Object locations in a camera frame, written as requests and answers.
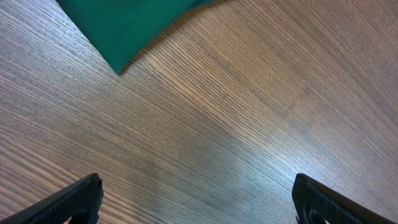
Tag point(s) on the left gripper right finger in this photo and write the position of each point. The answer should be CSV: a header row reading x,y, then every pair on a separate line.
x,y
316,203

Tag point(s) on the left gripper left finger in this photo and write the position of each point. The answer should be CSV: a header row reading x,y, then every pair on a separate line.
x,y
78,203

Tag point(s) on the folded green cloth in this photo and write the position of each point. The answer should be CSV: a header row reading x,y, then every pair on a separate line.
x,y
119,29

